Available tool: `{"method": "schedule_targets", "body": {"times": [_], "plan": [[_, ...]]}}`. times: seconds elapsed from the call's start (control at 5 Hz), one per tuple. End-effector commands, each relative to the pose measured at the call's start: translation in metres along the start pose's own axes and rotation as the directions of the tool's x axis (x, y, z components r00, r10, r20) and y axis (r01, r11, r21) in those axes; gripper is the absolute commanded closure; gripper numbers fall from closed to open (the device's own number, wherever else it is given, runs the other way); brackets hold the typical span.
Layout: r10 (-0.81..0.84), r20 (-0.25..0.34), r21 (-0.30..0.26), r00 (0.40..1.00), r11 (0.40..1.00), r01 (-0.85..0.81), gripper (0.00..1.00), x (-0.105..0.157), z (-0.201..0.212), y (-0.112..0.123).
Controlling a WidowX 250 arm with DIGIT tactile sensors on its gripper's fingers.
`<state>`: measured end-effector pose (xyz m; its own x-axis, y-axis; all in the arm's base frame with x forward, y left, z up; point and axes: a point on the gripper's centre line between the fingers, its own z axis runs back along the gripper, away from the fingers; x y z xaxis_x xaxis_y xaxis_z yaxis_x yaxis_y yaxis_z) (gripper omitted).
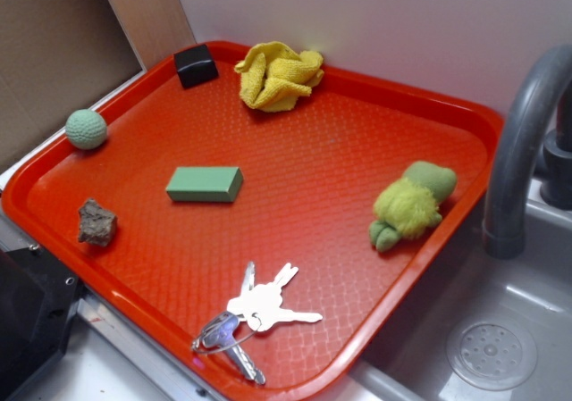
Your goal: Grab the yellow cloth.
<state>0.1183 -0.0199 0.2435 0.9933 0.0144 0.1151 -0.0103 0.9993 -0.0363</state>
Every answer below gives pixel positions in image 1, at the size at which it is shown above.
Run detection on green dimpled ball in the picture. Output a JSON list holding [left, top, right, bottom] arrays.
[[65, 109, 107, 150]]

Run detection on green rectangular block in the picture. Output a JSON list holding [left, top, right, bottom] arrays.
[[165, 166, 244, 203]]

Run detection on red plastic tray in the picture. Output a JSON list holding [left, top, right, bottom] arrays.
[[2, 41, 502, 400]]

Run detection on silver key bunch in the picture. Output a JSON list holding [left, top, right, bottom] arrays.
[[191, 262, 323, 385]]

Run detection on grey plastic sink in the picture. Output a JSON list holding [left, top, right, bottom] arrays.
[[350, 180, 571, 400]]

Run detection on yellow cloth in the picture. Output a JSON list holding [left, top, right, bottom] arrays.
[[234, 41, 324, 113]]

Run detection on brown rock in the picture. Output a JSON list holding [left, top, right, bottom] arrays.
[[78, 198, 118, 247]]

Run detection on sink drain strainer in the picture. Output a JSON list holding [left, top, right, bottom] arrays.
[[446, 313, 537, 391]]

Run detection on brown cardboard panel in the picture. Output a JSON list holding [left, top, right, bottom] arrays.
[[1, 0, 195, 171]]

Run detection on green yellow plush toy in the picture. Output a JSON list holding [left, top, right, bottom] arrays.
[[368, 161, 458, 253]]

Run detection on grey toy faucet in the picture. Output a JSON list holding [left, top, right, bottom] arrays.
[[483, 45, 571, 259]]

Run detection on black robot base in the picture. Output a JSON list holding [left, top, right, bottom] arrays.
[[1, 245, 83, 400]]

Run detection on black cube block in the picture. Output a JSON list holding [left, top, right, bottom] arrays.
[[173, 44, 219, 89]]

